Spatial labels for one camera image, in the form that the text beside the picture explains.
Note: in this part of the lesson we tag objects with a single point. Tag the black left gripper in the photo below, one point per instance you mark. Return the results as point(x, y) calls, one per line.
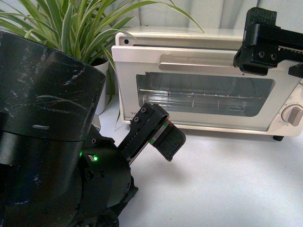
point(107, 183)

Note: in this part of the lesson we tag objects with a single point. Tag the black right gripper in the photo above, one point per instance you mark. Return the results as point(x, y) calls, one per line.
point(264, 45)

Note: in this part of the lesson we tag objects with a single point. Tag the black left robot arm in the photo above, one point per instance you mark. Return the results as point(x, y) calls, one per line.
point(56, 170)

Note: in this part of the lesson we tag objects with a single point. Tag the white Toshiba toaster oven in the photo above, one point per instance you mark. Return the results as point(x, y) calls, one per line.
point(189, 35)

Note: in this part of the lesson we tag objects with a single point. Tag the beige lower timer knob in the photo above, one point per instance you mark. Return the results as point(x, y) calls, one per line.
point(292, 114)

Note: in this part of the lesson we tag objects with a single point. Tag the white plastic plant pot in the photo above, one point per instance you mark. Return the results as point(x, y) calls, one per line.
point(101, 65)

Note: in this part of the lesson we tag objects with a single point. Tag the green striped spider plant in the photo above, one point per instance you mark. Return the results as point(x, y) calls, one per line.
point(83, 29)

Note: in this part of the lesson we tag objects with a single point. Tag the metal wire oven rack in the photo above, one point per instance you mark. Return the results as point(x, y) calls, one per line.
point(236, 96)

